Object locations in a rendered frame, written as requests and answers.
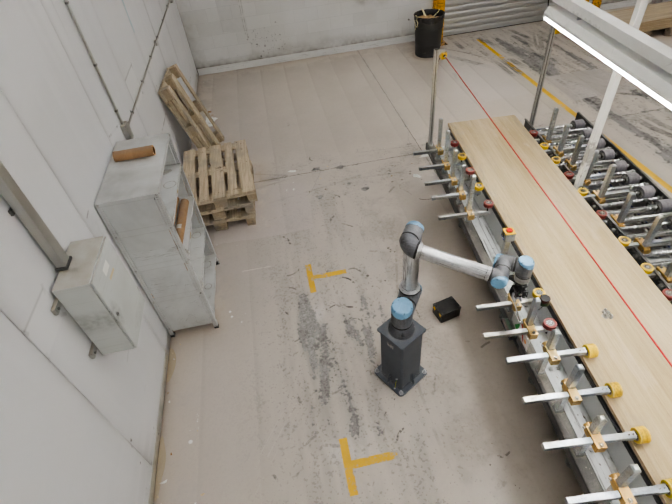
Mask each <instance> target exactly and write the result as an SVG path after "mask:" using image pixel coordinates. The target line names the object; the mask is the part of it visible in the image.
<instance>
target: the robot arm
mask: <svg viewBox="0 0 672 504"><path fill-rule="evenodd" d="M423 232H424V227H423V225H422V224H421V223H420V222H418V221H409V222H408V223H407V224H406V225H405V228H404V230H403V232H402V234H401V236H400V239H399V243H400V247H401V249H402V251H403V269H402V281H401V283H400V284H399V294H398V296H397V299H395V300H394V301H393V302H392V305H391V321H390V323H389V326H388V330H389V333H390V335H391V336H392V337H394V338H395V339H398V340H406V339H409V338H410V337H412V336H413V334H414V331H415V326H414V323H413V322H412V318H413V314H414V311H415V309H416V306H417V303H418V301H419V298H420V296H421V293H422V287H421V285H420V284H419V283H418V275H419V261H420V259H423V260H426V261H429V262H432V263H435V264H438V265H441V266H444V267H447V268H450V269H453V270H455V271H458V272H461V273H464V274H467V275H470V276H473V277H476V278H479V279H482V280H485V281H487V282H490V284H491V286H492V287H494V288H497V289H502V288H504V287H506V286H507V283H508V281H509V280H511V281H513V282H514V283H515V284H513V285H512V286H511V288H510V290H509V293H510V296H511V298H512V300H513V301H514V302H516V300H517V299H519V301H520V302H521V301H522V299H521V297H522V298H525V296H526V298H527V295H528V290H527V287H528V285H527V284H528V283H529V281H530V278H531V275H532V272H533V269H534V265H535V262H534V260H533V258H531V257H530V256H527V255H523V256H520V257H514V256H510V255H505V254H499V253H498V254H496V256H495V259H494V263H493V267H490V266H487V265H483V264H480V263H477V262H474V261H471V260H468V259H465V258H462V257H459V256H456V255H453V254H450V253H447V252H444V251H441V250H438V249H435V248H432V247H429V246H426V245H423V243H422V242H421V240H422V233H423ZM510 271H512V272H515V275H514V274H512V275H510ZM508 279H509V280H508ZM526 293H527V295H526Z"/></svg>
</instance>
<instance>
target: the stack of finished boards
mask: <svg viewBox="0 0 672 504"><path fill-rule="evenodd" d="M634 8H635V7H634ZM634 8H628V9H622V10H617V11H611V12H607V13H609V14H610V15H612V16H614V17H616V18H618V19H619V20H621V21H623V22H625V23H627V24H629V23H630V20H631V17H632V14H633V11H634ZM670 27H672V1H668V2H663V3H657V4H651V5H647V8H646V10H645V13H644V16H643V19H642V22H641V24H640V27H639V31H641V32H647V31H653V30H658V29H664V28H670Z"/></svg>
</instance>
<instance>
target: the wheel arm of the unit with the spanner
mask: <svg viewBox="0 0 672 504"><path fill-rule="evenodd" d="M535 328H536V330H537V332H538V333H542V332H551V331H548V330H546V329H545V328H544V327H543V326H538V327H535ZM526 334H528V330H527V328H522V329H514V330H506V331H498V332H491V333H483V338H484V340H487V339H495V338H503V337H511V336H519V335H526Z"/></svg>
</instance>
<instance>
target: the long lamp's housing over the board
mask: <svg viewBox="0 0 672 504"><path fill-rule="evenodd" d="M577 17H578V16H576V15H574V14H573V13H571V12H570V11H568V10H566V9H565V8H563V7H562V6H560V5H550V6H548V7H547V9H546V10H545V12H544V17H543V20H545V18H548V19H549V20H550V21H552V22H553V23H555V24H556V25H558V26H559V27H561V28H562V29H563V30H565V31H566V32H568V33H569V34H571V35H572V36H574V37H575V38H576V39H578V40H579V41H581V42H582V43H584V44H585V45H586V46H588V47H589V48H591V49H592V50H594V51H595V52H597V53H598V54H599V55H601V56H602V57H604V58H605V59H607V60H608V61H609V62H611V63H612V64H614V65H615V66H617V67H618V68H620V69H621V70H622V71H624V72H625V73H627V74H628V75H630V76H631V77H632V78H634V79H635V80H637V81H638V82H640V83H641V84H643V85H644V86H645V87H647V88H648V89H650V90H651V91H653V92H654V93H655V94H657V95H658V96H660V97H661V98H663V99H664V100H666V101H667V102H668V103H670V104H671V105H672V74H670V73H668V72H667V71H665V70H663V69H662V68H660V67H659V66H657V65H655V64H654V63H652V62H651V61H649V60H647V59H646V58H644V57H642V56H641V55H639V54H638V53H636V52H634V51H633V50H631V49H630V48H628V47H626V46H625V45H623V44H621V43H620V42H618V41H617V40H615V39H613V38H612V37H610V36H608V35H607V34H605V33H604V32H602V31H600V30H599V29H597V28H596V27H594V26H592V25H591V24H589V23H587V22H586V21H584V20H583V19H582V20H577Z"/></svg>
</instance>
